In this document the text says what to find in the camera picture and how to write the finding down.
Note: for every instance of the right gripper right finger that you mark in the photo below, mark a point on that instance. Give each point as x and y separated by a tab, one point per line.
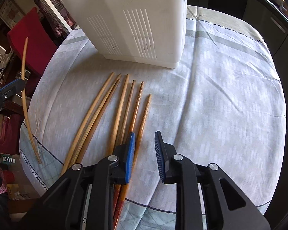
206	197

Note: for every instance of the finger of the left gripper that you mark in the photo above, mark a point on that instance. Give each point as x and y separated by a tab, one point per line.
10	90

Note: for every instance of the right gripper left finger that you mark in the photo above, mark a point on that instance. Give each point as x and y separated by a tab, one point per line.
82	198

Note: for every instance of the light wooden chopstick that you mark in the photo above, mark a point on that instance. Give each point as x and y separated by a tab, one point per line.
24	104

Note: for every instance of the dark brown chopstick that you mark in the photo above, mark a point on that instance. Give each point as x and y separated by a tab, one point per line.
140	133

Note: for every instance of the white plastic utensil holder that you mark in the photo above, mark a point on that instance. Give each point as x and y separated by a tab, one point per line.
143	31

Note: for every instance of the red upholstered chair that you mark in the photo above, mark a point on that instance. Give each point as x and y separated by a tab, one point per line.
40	47

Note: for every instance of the checkered hanging apron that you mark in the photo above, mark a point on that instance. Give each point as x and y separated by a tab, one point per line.
56	28

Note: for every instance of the grey patterned tablecloth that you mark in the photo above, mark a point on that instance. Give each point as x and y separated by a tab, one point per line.
222	104

